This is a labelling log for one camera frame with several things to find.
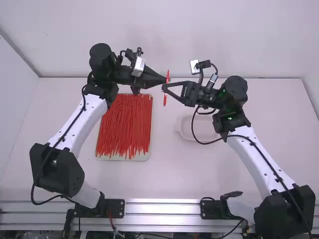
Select silver rails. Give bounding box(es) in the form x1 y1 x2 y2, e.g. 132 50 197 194
0 198 258 235

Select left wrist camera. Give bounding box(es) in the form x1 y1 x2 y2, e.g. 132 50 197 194
131 56 146 77

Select white dish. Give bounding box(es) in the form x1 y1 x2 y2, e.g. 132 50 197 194
174 115 225 143

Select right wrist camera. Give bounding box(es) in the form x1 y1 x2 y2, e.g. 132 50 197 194
189 59 212 75

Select row of orange cable ties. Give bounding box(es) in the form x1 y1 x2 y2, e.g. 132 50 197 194
96 94 153 160

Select pale tray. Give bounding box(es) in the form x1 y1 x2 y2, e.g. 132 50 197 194
94 92 155 162

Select orange cable tie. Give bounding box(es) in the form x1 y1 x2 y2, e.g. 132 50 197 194
162 70 171 107

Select black cable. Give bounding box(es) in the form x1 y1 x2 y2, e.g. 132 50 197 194
190 106 314 237
30 86 87 206

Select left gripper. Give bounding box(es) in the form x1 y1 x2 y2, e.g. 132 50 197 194
112 65 167 97

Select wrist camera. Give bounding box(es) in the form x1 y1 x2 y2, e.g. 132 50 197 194
189 59 212 75
131 56 146 77

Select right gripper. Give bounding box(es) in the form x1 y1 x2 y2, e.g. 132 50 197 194
161 80 220 108

